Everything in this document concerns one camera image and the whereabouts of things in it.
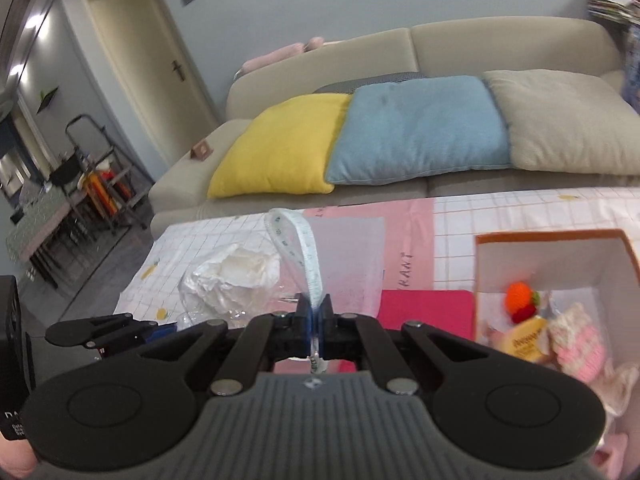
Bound beige pillow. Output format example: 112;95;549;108
482;69;640;176

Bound orange crochet toy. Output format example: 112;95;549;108
505;282;544;324

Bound orange plastic stools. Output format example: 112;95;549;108
82;170;132;222

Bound white measuring tape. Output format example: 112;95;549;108
267;208;329;376

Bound white plastic bag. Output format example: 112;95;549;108
178;242;282;322

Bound beige sofa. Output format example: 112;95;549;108
149;16;640;239

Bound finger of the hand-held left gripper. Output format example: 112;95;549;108
44;312;179;361

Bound cream cloth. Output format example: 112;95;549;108
606;364;640;415

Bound pink plush toy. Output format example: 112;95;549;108
240;36;326;72

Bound black chair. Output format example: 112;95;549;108
50;155;94;202

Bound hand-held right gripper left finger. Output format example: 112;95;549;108
137;292;315;396

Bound black step ladder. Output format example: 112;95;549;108
65;115;154;231

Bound cartoon print pillow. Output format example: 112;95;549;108
620;25;640;102

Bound clear plastic bag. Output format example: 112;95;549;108
279;216;386;319

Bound pink white knitted toy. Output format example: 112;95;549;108
547;302;609;386

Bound dining table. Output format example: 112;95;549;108
5;187;84;282

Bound white cardboard box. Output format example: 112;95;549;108
472;229;640;478

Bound yellow pillow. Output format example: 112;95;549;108
206;92;354;199

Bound blue pillow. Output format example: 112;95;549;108
325;76;512;185

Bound striped cushion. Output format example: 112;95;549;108
312;71;431;95

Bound yellow snack packet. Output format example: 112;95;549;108
495;317;552;366

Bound cream door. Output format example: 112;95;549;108
82;0;221;177

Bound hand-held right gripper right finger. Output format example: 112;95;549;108
320;292;493;396

